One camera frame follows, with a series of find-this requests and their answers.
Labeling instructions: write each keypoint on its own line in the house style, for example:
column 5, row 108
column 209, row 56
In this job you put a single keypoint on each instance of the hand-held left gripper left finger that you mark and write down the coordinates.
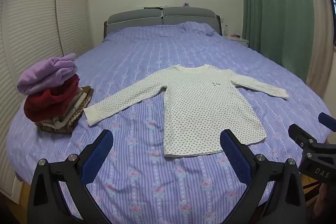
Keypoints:
column 98, row 155

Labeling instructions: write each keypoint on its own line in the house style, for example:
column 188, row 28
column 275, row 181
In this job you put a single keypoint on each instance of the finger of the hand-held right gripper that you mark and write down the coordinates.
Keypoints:
column 328, row 121
column 299, row 133

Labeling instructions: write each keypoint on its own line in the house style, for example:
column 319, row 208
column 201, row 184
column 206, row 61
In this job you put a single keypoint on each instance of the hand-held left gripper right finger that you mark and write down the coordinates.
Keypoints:
column 233, row 155

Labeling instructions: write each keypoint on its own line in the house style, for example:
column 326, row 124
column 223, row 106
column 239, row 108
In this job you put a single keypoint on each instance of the white polka dot sweater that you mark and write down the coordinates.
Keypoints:
column 204, row 108

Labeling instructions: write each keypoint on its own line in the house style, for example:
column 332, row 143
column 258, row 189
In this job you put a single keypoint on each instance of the person's right hand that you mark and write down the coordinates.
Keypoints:
column 326, row 203

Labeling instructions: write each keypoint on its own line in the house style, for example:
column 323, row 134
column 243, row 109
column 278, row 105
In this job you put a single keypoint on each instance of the bed with purple floral bedspread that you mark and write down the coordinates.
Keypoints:
column 136, row 174

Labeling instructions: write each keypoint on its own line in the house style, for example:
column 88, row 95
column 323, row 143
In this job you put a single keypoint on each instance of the brown patterned folded garment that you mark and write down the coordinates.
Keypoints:
column 56, row 129

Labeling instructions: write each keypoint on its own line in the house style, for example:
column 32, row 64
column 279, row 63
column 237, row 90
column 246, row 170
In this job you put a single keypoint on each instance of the cream folded garment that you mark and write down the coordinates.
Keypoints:
column 72, row 111

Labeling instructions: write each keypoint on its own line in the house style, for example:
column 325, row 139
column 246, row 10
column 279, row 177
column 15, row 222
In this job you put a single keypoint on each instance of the red folded garment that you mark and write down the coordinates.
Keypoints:
column 47, row 104

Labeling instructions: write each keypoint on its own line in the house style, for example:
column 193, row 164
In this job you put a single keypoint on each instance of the purple folded garment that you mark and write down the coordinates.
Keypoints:
column 50, row 75

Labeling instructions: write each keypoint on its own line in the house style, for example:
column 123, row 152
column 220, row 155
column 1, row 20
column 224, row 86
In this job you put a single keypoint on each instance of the white nightstand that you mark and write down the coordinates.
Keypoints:
column 240, row 40

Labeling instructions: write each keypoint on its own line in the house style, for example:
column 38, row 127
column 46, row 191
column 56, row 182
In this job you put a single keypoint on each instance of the small red item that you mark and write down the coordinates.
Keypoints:
column 235, row 35

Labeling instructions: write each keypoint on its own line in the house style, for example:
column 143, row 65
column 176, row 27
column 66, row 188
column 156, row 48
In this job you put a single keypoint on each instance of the clear plastic bottle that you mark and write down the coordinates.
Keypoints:
column 225, row 29

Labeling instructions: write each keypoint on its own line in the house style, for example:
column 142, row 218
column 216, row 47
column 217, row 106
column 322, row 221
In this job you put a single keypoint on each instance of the green curtain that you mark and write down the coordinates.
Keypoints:
column 273, row 3

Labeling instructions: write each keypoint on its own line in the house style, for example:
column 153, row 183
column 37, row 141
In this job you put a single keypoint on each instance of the grey padded headboard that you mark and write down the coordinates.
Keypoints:
column 147, row 18

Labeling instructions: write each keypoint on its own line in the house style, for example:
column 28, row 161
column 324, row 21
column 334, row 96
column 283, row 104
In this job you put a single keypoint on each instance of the dark flat book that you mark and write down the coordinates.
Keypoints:
column 152, row 7

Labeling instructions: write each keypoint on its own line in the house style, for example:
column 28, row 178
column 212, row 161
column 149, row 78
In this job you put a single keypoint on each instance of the small purple toy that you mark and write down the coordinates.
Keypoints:
column 186, row 4

